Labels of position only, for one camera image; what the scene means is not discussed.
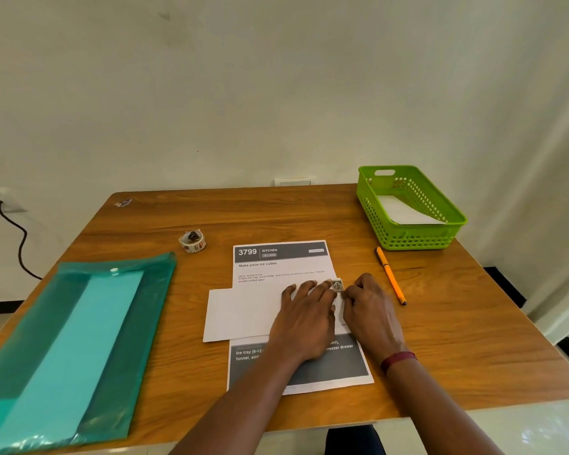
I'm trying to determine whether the small clear tape roll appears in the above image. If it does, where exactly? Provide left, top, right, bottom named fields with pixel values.
left=178, top=229, right=207, bottom=254

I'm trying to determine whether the dark red wrist band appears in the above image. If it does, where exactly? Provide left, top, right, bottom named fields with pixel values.
left=380, top=351, right=418, bottom=376

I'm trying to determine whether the green plastic basket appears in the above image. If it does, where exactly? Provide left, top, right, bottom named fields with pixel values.
left=356, top=165, right=468, bottom=252

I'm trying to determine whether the person's left forearm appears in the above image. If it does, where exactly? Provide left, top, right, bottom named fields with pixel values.
left=168, top=355, right=304, bottom=455

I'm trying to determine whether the printed white paper sheet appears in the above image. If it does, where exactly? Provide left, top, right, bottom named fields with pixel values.
left=226, top=240, right=376, bottom=396

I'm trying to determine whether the person's right forearm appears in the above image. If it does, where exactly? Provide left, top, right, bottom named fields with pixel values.
left=386, top=360, right=506, bottom=455

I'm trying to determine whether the person's right leg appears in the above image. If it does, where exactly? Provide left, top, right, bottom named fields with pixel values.
left=324, top=425, right=388, bottom=455

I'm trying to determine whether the orange pen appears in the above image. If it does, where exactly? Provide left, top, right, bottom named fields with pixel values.
left=375, top=246, right=408, bottom=306

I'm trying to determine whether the green translucent plastic folder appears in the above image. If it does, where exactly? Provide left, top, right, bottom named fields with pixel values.
left=0, top=252, right=177, bottom=454

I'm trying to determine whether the black power cable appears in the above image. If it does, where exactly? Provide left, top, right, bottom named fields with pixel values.
left=0, top=201, right=44, bottom=281

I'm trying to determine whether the black skirting board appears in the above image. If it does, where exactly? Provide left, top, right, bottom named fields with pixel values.
left=0, top=266, right=527, bottom=316

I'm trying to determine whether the person's right hand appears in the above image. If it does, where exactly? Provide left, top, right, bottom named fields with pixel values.
left=342, top=273, right=407, bottom=363

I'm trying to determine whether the person's left hand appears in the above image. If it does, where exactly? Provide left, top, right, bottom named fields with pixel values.
left=267, top=279, right=340, bottom=365

